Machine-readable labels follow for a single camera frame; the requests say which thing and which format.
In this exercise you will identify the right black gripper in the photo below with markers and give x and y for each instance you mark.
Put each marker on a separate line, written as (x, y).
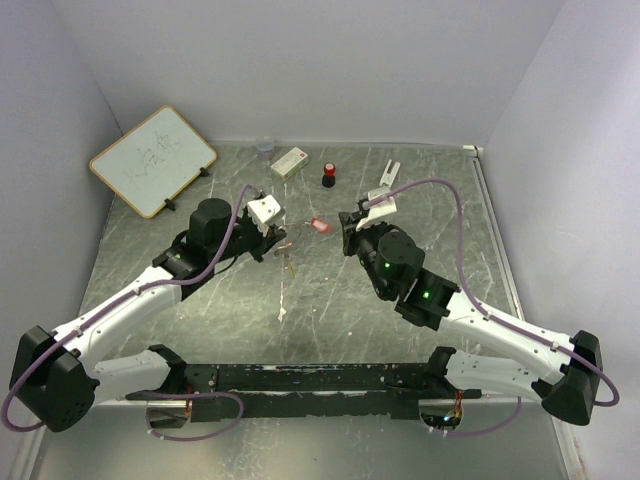
(350, 234)

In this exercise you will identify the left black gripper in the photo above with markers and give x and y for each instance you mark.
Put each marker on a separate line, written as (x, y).
(263, 243)

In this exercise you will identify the large metal keyring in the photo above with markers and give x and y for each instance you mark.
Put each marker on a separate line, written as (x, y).
(294, 234)

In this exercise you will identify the red key tag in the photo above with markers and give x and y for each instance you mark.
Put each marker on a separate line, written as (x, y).
(320, 225)

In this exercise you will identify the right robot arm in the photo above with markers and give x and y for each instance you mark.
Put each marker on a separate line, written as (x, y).
(559, 371)

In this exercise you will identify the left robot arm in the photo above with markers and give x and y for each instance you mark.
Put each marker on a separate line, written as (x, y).
(59, 375)

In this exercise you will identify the white usb adapter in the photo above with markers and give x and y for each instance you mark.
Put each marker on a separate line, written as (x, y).
(390, 173)

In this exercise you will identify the red black stamp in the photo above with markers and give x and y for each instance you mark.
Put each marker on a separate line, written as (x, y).
(328, 179)

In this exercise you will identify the small white green box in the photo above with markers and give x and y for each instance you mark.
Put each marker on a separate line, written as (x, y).
(289, 164)

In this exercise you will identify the clear plastic cup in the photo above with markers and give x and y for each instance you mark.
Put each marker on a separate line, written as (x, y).
(265, 147)

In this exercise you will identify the left whiteboard stand foot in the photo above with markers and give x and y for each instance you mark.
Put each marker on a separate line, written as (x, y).
(169, 204)

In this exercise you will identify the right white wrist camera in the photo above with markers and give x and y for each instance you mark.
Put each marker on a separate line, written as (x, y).
(380, 196)

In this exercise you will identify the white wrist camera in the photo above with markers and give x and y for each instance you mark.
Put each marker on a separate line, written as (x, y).
(380, 196)
(265, 212)

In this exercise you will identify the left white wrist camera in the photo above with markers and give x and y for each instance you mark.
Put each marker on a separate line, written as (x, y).
(265, 212)

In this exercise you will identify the small whiteboard yellow frame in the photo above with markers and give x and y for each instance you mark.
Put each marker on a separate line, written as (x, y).
(158, 159)

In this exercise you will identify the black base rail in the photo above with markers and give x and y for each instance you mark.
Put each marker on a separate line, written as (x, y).
(395, 390)

